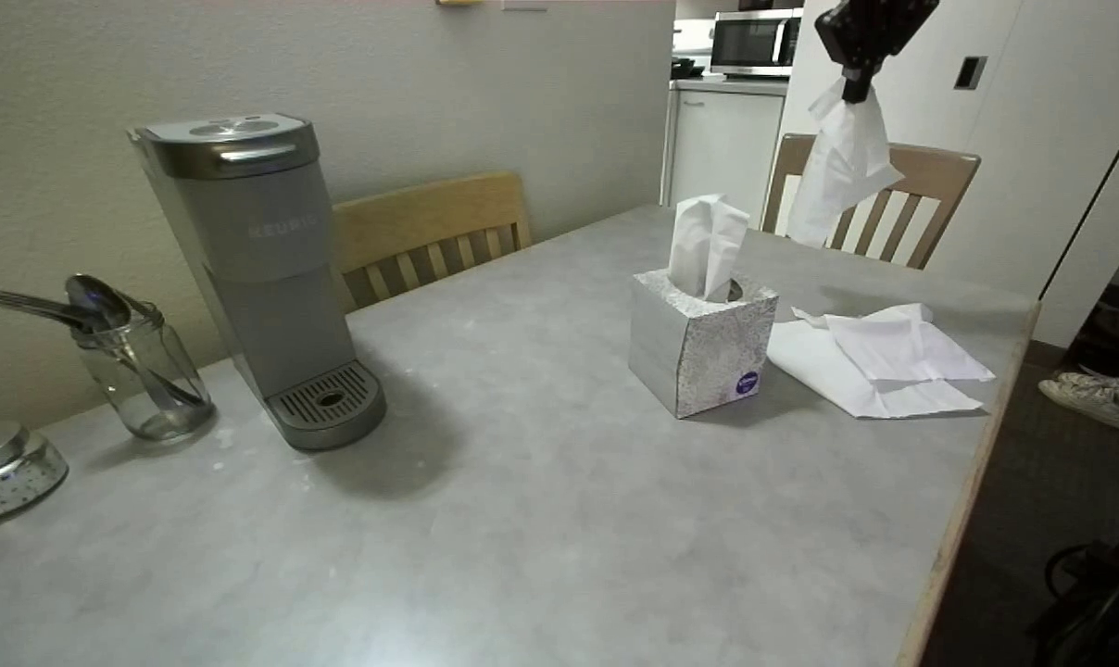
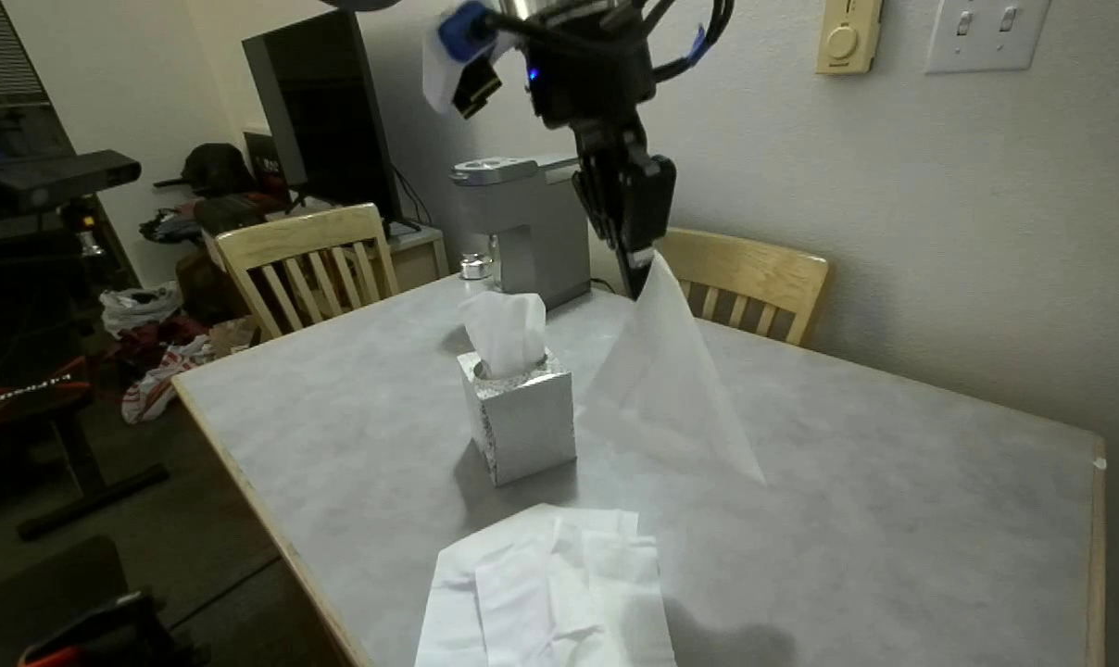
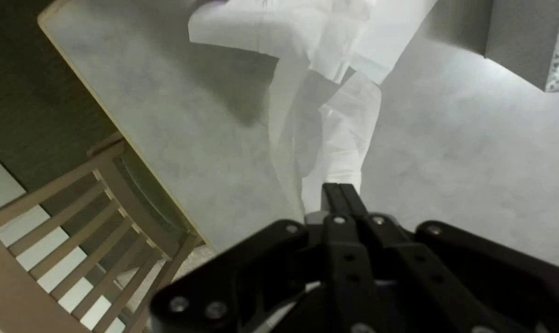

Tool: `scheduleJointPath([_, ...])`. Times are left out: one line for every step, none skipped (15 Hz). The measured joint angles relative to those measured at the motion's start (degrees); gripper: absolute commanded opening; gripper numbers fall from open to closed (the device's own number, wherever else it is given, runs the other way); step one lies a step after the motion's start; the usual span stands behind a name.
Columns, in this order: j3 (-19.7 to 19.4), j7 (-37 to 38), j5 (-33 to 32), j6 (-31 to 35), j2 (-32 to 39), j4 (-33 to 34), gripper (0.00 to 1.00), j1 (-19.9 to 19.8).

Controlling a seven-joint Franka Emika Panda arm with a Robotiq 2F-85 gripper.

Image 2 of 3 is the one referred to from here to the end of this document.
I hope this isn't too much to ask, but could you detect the red and white clothes pile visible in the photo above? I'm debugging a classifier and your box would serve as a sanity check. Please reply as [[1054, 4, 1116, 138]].
[[119, 310, 262, 426]]

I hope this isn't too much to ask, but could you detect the white pulled facial tissue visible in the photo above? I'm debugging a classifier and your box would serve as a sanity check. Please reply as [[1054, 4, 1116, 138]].
[[577, 248, 771, 488]]

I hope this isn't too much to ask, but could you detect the black sensor bar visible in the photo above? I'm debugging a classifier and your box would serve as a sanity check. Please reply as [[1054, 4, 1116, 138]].
[[0, 146, 146, 212]]

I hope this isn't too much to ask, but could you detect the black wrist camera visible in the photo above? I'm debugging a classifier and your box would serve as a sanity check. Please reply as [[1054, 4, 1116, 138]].
[[450, 52, 513, 122]]

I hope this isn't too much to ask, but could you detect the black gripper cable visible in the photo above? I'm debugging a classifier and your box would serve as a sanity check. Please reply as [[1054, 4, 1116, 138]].
[[649, 0, 739, 88]]

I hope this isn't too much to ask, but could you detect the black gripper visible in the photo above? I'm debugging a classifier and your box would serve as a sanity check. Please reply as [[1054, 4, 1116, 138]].
[[523, 8, 681, 299]]

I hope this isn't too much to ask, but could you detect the grey pod coffee maker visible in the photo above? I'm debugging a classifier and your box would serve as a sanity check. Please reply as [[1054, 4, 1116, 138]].
[[450, 148, 597, 316]]

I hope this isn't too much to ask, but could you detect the black and red bag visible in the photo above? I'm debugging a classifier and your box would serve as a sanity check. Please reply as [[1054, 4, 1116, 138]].
[[15, 590, 183, 667]]

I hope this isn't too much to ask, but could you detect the clear glass utensil jar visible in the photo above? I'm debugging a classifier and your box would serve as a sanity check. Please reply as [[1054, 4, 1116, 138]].
[[456, 248, 494, 298]]

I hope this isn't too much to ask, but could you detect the white double light switch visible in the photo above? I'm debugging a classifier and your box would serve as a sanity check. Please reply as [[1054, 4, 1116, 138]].
[[922, 0, 1056, 79]]

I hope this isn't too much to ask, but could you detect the grey cube tissue box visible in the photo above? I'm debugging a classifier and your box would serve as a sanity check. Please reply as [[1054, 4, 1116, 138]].
[[452, 346, 582, 488]]

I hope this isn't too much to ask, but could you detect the white tissue in box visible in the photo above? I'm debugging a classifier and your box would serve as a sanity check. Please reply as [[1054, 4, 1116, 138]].
[[461, 284, 553, 379]]

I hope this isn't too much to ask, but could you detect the light wooden slat-back chair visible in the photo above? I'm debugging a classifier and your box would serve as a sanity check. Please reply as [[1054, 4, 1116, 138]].
[[654, 222, 834, 347], [198, 199, 403, 346]]

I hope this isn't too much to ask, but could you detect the black flat monitor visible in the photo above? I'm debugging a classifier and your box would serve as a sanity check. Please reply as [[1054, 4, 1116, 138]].
[[238, 8, 403, 230]]

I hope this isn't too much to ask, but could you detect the black bench stand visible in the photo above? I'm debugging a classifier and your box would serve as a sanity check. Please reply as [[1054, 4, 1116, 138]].
[[0, 379, 172, 545]]

